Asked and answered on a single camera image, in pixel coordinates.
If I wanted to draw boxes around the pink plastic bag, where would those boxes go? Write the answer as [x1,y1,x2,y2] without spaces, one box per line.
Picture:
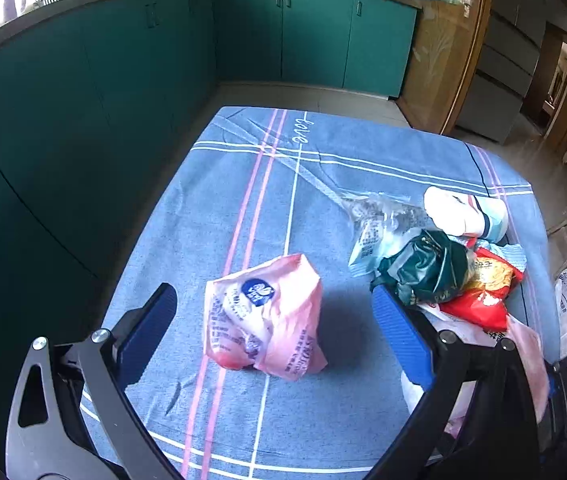
[203,254,327,382]

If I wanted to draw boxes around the teal kitchen cabinets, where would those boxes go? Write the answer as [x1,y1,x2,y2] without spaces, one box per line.
[0,0,420,461]

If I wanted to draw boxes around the red snack bag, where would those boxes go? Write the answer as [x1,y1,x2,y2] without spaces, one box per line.
[439,244,526,333]

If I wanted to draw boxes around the dark green foil bag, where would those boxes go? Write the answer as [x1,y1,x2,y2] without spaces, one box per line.
[370,230,473,307]

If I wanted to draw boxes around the blue plaid tablecloth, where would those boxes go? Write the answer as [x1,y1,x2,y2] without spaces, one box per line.
[104,107,560,479]

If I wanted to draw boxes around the white paper cup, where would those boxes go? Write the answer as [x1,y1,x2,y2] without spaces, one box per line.
[423,186,509,243]

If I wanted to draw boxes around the clear printed plastic bag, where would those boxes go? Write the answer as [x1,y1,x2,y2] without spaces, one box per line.
[341,192,435,276]

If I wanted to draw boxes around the grey refrigerator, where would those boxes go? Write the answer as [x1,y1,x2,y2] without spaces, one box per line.
[456,0,546,144]

